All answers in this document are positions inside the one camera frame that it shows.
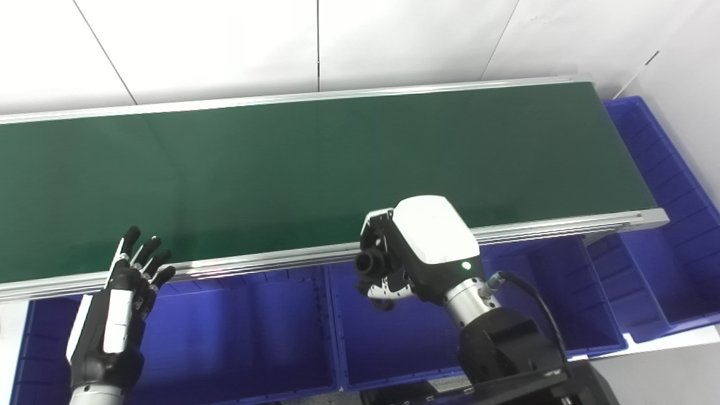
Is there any green conveyor belt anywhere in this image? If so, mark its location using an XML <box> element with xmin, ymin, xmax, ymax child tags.
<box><xmin>0</xmin><ymin>82</ymin><xmax>659</xmax><ymax>285</ymax></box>
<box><xmin>0</xmin><ymin>74</ymin><xmax>671</xmax><ymax>304</ymax></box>

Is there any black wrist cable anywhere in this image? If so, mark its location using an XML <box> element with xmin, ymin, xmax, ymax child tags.
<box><xmin>486</xmin><ymin>271</ymin><xmax>570</xmax><ymax>367</ymax></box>

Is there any black flanged machine part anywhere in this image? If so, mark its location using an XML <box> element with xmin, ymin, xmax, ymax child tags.
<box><xmin>354</xmin><ymin>250</ymin><xmax>390</xmax><ymax>280</ymax></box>

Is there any black robot torso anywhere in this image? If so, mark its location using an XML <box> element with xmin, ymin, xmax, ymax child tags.
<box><xmin>359</xmin><ymin>360</ymin><xmax>620</xmax><ymax>405</ymax></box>

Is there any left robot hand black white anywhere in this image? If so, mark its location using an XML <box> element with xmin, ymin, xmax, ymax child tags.
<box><xmin>66</xmin><ymin>226</ymin><xmax>177</xmax><ymax>394</ymax></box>

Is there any blue plastic bin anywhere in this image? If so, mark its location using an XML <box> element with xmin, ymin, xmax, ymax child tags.
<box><xmin>326</xmin><ymin>236</ymin><xmax>628</xmax><ymax>392</ymax></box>
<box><xmin>585</xmin><ymin>95</ymin><xmax>720</xmax><ymax>344</ymax></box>
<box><xmin>8</xmin><ymin>264</ymin><xmax>344</xmax><ymax>405</ymax></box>

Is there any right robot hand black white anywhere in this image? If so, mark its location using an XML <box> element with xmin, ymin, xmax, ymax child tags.
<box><xmin>354</xmin><ymin>195</ymin><xmax>487</xmax><ymax>313</ymax></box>

